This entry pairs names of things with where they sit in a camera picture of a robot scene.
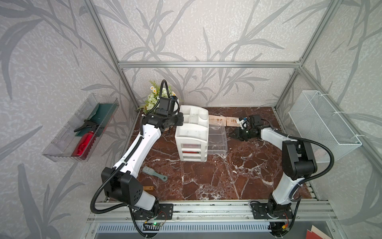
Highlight beige postcard red characters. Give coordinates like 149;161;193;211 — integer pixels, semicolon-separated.
209;115;227;126

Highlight white plastic drawer organizer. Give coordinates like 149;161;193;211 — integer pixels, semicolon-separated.
175;105;209;162

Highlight beige postcard everything ok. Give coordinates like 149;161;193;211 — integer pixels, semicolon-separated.
226;117;240;127

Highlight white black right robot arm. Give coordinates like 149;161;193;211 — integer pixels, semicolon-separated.
231;115;317;211

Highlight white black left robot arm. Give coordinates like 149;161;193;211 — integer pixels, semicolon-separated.
91;111;184;214

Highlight green white artificial flowers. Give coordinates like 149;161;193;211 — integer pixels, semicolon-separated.
138;81;176;114

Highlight green hair brush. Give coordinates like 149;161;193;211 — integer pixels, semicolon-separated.
142;166;168;182

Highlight green card in tray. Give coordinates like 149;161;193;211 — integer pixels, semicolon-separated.
76;103;118;137

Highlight small wooden block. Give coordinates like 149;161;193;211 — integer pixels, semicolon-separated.
143;186;155;191

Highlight black clamp in tray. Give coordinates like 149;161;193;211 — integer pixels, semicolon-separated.
74;119;99;132

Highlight red brush in tray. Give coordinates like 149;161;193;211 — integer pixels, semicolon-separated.
72;131;95;160

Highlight red paper at bottom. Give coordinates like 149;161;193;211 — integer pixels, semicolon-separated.
305;226;332;239

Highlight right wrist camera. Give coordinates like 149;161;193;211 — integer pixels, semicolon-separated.
236;117;249;129

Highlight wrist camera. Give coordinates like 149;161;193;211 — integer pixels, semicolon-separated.
156;96;179;117
236;117;249;129

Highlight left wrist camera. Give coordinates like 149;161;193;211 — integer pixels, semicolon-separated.
156;96;179;117

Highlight white wire mesh basket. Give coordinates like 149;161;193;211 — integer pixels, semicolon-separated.
289;90;362;161

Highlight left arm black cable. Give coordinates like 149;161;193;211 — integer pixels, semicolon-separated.
90;79;180;215

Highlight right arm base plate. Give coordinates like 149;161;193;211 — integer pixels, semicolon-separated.
250;201;293;220

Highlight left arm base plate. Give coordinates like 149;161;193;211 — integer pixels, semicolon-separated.
133;203;174;220

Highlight clear wall-mounted tray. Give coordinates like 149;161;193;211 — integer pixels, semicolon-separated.
42;93;119;162

